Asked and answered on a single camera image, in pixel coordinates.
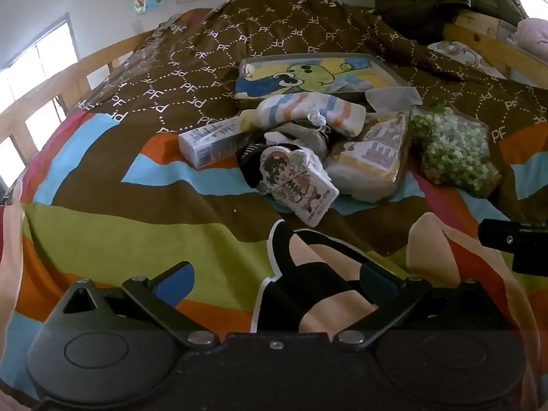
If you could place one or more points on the wooden bed rail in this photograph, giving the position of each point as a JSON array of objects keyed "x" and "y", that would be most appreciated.
[{"x": 64, "y": 79}]

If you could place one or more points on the bag of green foam pieces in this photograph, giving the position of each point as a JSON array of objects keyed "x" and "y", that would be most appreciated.
[{"x": 454, "y": 154}]

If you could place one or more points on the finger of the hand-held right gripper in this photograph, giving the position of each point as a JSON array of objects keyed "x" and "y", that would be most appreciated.
[{"x": 496, "y": 233}]

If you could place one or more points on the pink cloth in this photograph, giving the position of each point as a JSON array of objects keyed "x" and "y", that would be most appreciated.
[{"x": 535, "y": 34}]

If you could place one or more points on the translucent white plastic bag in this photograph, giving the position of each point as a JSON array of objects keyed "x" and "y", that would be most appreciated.
[{"x": 394, "y": 96}]

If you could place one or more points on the blue orange striped sock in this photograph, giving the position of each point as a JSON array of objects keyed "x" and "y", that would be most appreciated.
[{"x": 299, "y": 109}]

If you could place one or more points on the cartoon printed packet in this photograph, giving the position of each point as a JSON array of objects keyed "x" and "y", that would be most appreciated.
[{"x": 295, "y": 184}]

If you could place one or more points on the white grey face mask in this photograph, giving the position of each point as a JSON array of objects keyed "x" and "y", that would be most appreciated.
[{"x": 299, "y": 135}]

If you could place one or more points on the floral patterned pillow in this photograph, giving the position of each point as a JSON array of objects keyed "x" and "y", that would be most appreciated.
[{"x": 462, "y": 55}]

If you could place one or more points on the cartoon print storage box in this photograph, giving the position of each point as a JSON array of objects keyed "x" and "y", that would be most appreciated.
[{"x": 299, "y": 75}]

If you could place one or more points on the black cloth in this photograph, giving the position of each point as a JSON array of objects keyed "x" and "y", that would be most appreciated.
[{"x": 250, "y": 160}]

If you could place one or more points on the window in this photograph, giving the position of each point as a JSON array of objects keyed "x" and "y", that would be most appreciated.
[{"x": 51, "y": 60}]

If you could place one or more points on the brown colourful printed duvet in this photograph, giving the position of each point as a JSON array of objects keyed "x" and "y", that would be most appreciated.
[{"x": 128, "y": 205}]

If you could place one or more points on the yellow tissue pack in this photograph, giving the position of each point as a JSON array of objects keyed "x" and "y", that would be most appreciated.
[{"x": 372, "y": 154}]

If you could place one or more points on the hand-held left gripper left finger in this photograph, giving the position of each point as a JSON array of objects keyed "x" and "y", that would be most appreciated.
[{"x": 171, "y": 284}]

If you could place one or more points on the pale wooden bed beam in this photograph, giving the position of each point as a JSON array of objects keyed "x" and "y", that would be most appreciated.
[{"x": 513, "y": 58}]

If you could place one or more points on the white rectangular carton pack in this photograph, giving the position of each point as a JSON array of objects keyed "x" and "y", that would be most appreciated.
[{"x": 205, "y": 143}]

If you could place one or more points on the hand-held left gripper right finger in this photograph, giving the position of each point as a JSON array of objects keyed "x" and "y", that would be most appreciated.
[{"x": 379, "y": 278}]

